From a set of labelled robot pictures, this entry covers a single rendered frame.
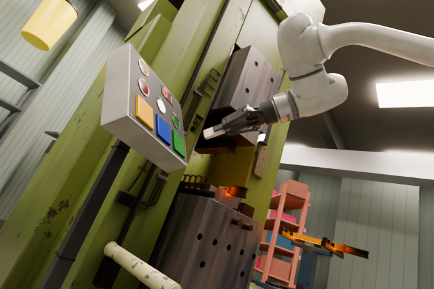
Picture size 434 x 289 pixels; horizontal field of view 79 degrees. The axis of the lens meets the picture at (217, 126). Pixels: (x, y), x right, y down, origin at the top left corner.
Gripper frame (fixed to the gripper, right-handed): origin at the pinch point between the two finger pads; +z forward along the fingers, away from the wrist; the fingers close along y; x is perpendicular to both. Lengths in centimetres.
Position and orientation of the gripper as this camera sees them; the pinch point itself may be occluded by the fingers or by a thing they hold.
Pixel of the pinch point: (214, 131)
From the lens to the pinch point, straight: 85.3
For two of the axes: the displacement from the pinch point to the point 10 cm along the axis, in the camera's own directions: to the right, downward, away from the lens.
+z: -9.3, 3.3, 1.9
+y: 3.4, 4.9, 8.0
